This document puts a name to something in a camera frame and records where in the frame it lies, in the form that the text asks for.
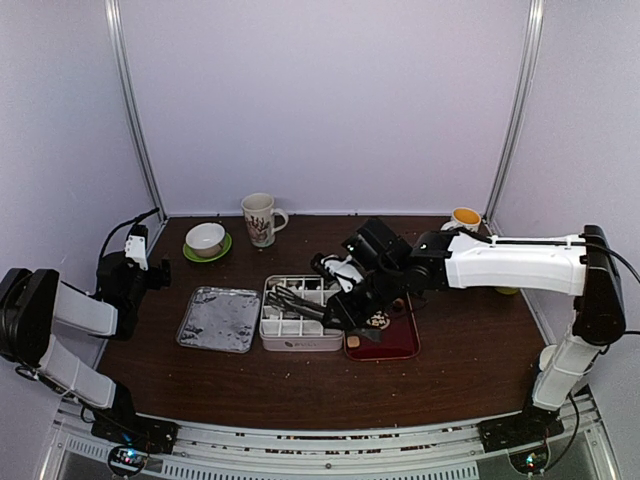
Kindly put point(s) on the orange interior mug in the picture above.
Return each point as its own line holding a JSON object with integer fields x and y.
{"x": 464, "y": 218}

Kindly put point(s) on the lime green bowl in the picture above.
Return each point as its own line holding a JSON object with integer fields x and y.
{"x": 507, "y": 290}

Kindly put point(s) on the green saucer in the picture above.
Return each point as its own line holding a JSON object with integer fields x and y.
{"x": 190, "y": 255}

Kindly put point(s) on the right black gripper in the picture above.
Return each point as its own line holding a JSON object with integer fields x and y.
{"x": 340, "y": 311}

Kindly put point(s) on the dark red chocolate tray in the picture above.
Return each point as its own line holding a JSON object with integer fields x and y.
{"x": 398, "y": 342}

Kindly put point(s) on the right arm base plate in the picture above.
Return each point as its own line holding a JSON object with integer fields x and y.
{"x": 519, "y": 429}

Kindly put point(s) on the right aluminium frame post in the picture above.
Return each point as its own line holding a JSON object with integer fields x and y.
{"x": 526, "y": 74}

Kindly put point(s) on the white bowl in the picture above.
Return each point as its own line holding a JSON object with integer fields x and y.
{"x": 206, "y": 240}

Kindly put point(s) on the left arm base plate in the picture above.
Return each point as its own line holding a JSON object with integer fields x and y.
{"x": 146, "y": 434}

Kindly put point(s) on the metal tin lid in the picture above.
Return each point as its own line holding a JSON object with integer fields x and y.
{"x": 220, "y": 319}

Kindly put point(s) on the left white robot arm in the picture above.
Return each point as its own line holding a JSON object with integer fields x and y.
{"x": 35, "y": 304}

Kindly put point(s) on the white cup near base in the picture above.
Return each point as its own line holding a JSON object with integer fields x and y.
{"x": 544, "y": 357}

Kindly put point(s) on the front aluminium rail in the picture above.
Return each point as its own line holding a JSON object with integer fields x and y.
{"x": 452, "y": 450}

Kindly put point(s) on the white compartment tin box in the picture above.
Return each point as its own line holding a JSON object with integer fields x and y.
{"x": 281, "y": 331}

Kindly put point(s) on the aluminium frame post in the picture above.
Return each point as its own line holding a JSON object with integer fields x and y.
{"x": 526, "y": 74}
{"x": 133, "y": 118}

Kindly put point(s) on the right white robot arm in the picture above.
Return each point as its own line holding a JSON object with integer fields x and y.
{"x": 580, "y": 266}

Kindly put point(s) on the coral pattern mug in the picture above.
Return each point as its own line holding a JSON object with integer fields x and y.
{"x": 263, "y": 219}

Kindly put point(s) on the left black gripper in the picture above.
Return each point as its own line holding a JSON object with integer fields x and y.
{"x": 156, "y": 280}

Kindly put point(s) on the metal tongs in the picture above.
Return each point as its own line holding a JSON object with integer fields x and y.
{"x": 286, "y": 300}

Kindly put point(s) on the left aluminium frame post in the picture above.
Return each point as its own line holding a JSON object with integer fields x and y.
{"x": 133, "y": 118}

